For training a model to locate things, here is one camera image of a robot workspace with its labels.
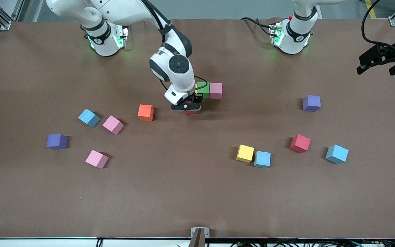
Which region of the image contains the green foam cube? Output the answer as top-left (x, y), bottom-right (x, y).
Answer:
top-left (197, 82), bottom-right (211, 99)

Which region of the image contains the red foam cube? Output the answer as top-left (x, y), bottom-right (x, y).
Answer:
top-left (184, 99), bottom-right (198, 115)
top-left (290, 134), bottom-right (311, 153)

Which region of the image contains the pink foam cube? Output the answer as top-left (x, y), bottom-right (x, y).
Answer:
top-left (102, 115), bottom-right (124, 135)
top-left (85, 150), bottom-right (109, 169)
top-left (210, 83), bottom-right (223, 99)

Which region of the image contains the orange foam cube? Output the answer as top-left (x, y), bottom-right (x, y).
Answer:
top-left (137, 104), bottom-right (155, 121)

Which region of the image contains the purple foam cube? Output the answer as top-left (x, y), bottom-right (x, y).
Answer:
top-left (302, 95), bottom-right (321, 112)
top-left (46, 134), bottom-right (68, 150)

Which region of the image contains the blue foam cube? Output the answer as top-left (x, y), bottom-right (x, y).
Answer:
top-left (78, 109), bottom-right (100, 128)
top-left (254, 151), bottom-right (272, 168)
top-left (325, 144), bottom-right (349, 164)

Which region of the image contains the brown table cover mat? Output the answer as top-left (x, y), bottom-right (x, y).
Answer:
top-left (0, 17), bottom-right (395, 239)

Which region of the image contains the black arm base cable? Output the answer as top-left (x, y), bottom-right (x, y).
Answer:
top-left (241, 16), bottom-right (274, 35)

